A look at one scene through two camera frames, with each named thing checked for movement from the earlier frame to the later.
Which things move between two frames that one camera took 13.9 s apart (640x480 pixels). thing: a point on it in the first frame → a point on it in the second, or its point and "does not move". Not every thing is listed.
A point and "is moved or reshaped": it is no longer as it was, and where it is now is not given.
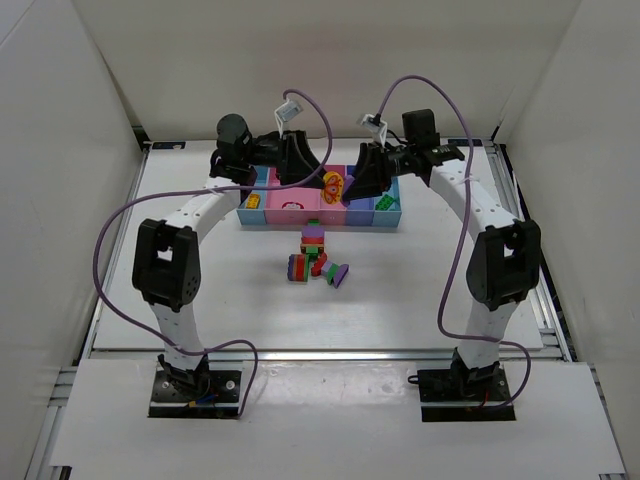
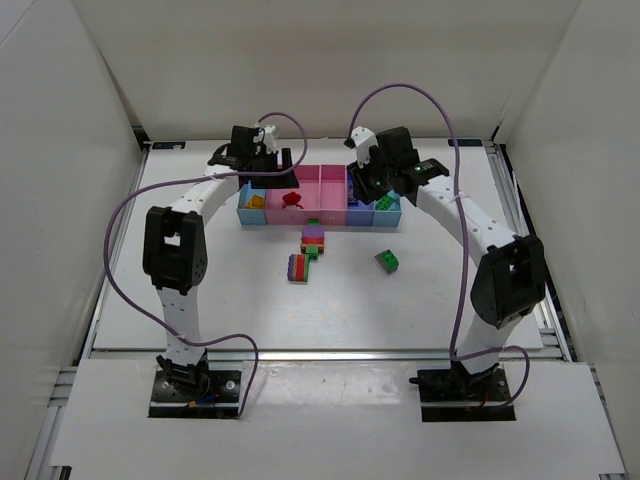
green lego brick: [384, 203] does not move
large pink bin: [276, 198] does not move
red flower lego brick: [290, 205] is moved or reshaped
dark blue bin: [360, 212] does not move
